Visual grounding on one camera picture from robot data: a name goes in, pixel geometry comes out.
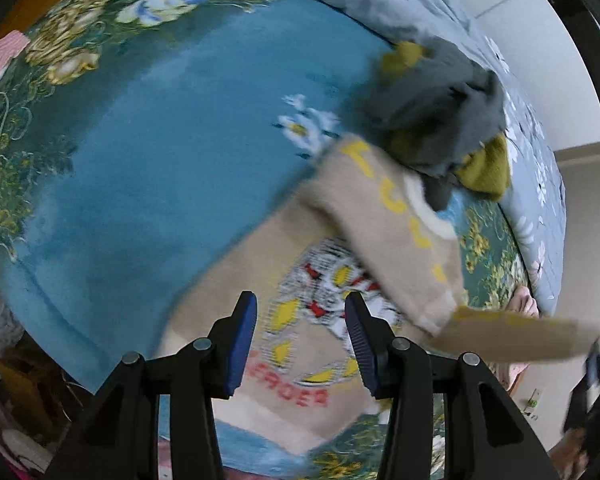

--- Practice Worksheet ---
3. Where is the pink and white cloth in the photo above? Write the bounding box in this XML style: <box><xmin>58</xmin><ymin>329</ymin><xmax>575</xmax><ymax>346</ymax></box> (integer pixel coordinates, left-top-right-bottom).
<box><xmin>0</xmin><ymin>30</ymin><xmax>31</xmax><ymax>101</ymax></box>

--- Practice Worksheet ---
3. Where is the blue floral quilt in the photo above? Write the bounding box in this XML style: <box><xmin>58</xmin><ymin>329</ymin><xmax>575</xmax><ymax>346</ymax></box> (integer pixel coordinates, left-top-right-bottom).
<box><xmin>220</xmin><ymin>0</ymin><xmax>567</xmax><ymax>318</ymax></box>

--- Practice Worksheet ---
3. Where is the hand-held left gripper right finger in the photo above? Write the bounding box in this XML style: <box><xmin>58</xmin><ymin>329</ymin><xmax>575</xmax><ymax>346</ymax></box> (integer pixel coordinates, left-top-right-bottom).
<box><xmin>345</xmin><ymin>291</ymin><xmax>561</xmax><ymax>480</ymax></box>

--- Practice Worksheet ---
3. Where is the bare foot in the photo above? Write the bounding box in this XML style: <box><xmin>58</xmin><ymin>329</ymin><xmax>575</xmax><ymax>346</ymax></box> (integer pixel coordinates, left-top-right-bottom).
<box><xmin>495</xmin><ymin>285</ymin><xmax>541</xmax><ymax>396</ymax></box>

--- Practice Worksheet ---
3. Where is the grey garment with yellow trim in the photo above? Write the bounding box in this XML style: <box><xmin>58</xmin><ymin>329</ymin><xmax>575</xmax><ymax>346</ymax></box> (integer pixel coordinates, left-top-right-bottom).
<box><xmin>362</xmin><ymin>40</ymin><xmax>512</xmax><ymax>211</ymax></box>

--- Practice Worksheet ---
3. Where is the wooden bed frame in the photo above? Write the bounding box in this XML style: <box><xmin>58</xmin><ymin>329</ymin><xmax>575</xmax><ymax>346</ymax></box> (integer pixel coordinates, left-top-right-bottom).
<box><xmin>0</xmin><ymin>0</ymin><xmax>123</xmax><ymax>48</ymax></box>

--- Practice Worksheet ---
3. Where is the beige fuzzy printed sweater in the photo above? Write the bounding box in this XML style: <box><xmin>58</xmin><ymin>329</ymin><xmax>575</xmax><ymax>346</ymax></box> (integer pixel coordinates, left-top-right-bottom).
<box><xmin>157</xmin><ymin>132</ymin><xmax>600</xmax><ymax>456</ymax></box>

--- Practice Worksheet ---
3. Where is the cream cabinet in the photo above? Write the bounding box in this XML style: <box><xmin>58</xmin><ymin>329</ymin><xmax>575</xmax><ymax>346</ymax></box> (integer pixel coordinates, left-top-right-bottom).
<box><xmin>552</xmin><ymin>137</ymin><xmax>600</xmax><ymax>361</ymax></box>

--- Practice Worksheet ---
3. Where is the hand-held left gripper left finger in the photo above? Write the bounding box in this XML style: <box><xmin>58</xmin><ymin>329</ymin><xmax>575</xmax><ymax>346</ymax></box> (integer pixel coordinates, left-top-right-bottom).
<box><xmin>45</xmin><ymin>291</ymin><xmax>258</xmax><ymax>480</ymax></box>

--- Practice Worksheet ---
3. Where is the teal floral bed blanket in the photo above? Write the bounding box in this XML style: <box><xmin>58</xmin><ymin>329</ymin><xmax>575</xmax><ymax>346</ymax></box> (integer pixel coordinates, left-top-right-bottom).
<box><xmin>0</xmin><ymin>0</ymin><xmax>536</xmax><ymax>480</ymax></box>

